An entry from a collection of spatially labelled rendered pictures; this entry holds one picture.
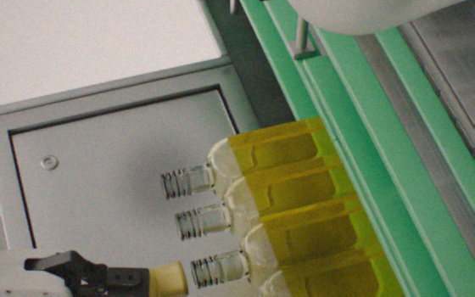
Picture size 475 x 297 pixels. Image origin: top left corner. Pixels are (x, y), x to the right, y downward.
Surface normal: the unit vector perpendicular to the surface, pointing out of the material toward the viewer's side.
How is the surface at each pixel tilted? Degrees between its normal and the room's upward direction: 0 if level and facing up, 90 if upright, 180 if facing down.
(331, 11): 53
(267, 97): 91
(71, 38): 90
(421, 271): 90
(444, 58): 90
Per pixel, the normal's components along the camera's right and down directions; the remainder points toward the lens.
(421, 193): 0.01, -0.65
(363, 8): 0.04, 0.94
